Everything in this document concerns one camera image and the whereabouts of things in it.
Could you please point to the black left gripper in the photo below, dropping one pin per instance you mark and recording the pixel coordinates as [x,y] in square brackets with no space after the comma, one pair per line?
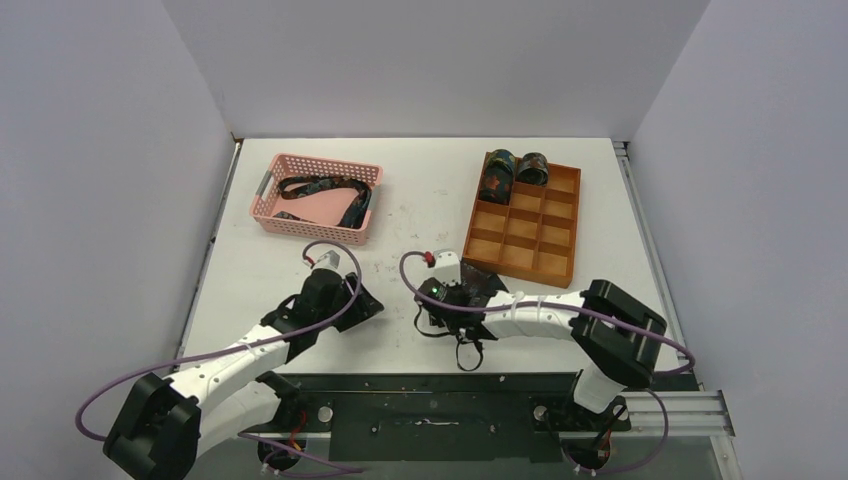
[363,307]

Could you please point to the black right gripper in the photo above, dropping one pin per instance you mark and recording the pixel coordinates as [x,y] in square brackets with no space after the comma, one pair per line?
[480,287]

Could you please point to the brown floral tie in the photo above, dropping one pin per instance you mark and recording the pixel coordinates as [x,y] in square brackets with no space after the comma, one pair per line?
[478,285]

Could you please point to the wooden compartment tray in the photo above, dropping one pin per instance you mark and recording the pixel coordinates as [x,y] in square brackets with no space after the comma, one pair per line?
[534,237]

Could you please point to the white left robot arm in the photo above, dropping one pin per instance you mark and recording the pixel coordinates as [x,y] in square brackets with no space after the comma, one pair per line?
[166,423]

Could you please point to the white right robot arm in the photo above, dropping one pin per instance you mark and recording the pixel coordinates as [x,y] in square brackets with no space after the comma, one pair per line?
[619,335]

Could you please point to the pink perforated plastic basket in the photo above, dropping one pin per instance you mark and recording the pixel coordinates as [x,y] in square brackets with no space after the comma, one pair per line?
[317,198]

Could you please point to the rolled dark floral tie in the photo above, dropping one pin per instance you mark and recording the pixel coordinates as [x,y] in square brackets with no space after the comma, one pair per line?
[497,177]

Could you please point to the rolled dark grey tie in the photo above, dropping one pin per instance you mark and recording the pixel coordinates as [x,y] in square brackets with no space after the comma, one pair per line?
[533,169]

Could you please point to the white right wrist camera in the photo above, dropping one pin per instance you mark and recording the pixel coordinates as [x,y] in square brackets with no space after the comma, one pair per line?
[445,266]

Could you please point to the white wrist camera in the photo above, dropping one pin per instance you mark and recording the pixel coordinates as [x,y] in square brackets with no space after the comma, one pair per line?
[330,260]
[445,266]

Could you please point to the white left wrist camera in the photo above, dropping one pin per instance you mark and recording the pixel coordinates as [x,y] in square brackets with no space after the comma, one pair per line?
[330,260]

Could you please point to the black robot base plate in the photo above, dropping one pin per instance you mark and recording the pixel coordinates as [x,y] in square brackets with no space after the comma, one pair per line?
[476,417]

